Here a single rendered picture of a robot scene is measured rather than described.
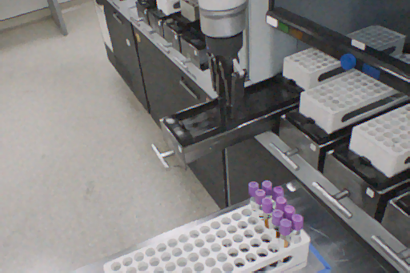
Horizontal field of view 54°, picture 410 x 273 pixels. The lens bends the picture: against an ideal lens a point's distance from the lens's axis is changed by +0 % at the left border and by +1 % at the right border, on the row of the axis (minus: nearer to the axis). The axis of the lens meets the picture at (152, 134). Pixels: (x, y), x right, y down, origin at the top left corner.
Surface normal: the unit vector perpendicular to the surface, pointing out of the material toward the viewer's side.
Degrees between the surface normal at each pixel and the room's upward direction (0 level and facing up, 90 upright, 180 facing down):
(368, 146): 90
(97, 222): 0
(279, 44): 90
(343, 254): 0
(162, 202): 0
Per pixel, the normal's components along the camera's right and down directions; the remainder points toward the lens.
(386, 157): -0.92, 0.35
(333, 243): -0.16, -0.77
